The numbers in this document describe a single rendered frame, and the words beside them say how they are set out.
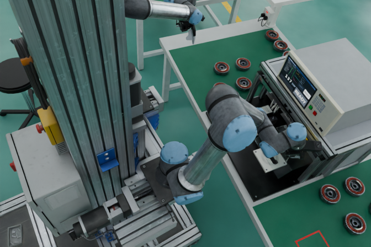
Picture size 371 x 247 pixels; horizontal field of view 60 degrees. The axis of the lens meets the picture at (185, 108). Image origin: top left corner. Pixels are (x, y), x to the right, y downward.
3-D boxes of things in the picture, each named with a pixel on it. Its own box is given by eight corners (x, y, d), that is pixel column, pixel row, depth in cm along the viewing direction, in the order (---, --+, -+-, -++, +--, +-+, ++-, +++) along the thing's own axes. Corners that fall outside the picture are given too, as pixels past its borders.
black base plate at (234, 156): (253, 202, 179) (254, 200, 177) (205, 113, 212) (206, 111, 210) (320, 175, 193) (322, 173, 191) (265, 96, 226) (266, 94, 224)
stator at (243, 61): (249, 62, 245) (251, 58, 242) (249, 72, 238) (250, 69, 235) (235, 59, 245) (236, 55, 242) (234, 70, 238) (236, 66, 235)
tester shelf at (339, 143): (327, 160, 162) (330, 156, 158) (258, 66, 197) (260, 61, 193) (390, 135, 175) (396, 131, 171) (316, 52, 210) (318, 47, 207)
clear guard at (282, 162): (277, 178, 160) (282, 173, 155) (254, 139, 173) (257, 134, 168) (329, 159, 170) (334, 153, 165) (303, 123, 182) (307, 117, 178)
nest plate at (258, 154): (265, 172, 188) (265, 172, 187) (252, 151, 196) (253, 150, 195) (286, 165, 192) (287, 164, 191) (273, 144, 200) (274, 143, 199)
